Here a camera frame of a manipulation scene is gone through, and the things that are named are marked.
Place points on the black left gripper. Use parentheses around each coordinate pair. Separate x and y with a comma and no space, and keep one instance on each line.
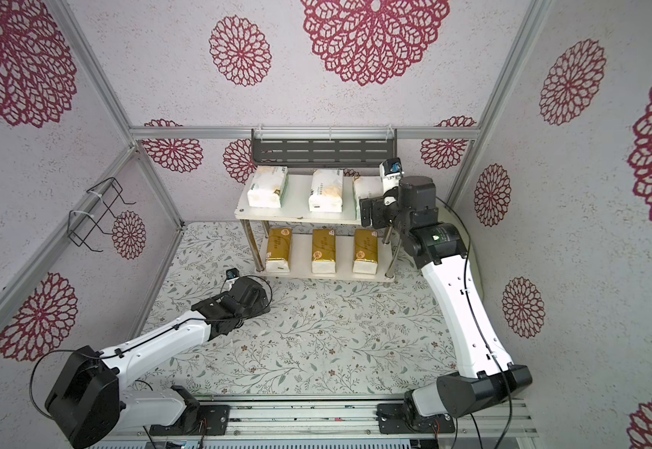
(260,310)

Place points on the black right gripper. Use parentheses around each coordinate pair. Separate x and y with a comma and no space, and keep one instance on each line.
(371,210)

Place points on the white tissue pack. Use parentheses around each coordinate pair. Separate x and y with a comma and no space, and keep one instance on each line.
(366,187)
(326,193)
(268,187)

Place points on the gold tissue pack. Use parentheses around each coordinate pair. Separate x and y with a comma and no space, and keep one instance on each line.
(365,253)
(323,251)
(278,249)

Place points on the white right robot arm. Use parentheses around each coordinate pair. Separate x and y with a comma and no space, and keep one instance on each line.
(485,374)

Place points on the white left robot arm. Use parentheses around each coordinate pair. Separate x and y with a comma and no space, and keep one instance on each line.
(92,395)

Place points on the white two-tier shelf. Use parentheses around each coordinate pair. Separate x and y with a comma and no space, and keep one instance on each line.
(295,214)

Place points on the light green pillow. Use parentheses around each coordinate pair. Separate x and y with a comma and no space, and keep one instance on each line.
(451,216)

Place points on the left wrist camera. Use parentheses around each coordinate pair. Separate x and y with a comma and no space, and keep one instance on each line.
(232,274)

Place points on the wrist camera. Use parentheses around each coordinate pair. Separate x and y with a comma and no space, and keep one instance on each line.
(391,173)
(232,274)

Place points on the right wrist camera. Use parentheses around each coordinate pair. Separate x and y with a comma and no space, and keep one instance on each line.
(391,173)

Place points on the grey wall-mounted metal rack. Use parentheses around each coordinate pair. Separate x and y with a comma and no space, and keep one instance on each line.
(332,151)

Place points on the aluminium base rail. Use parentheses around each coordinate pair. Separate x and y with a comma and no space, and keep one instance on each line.
(312,423)

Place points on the black wire wall rack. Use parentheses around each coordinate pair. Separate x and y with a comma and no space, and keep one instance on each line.
(81,224)

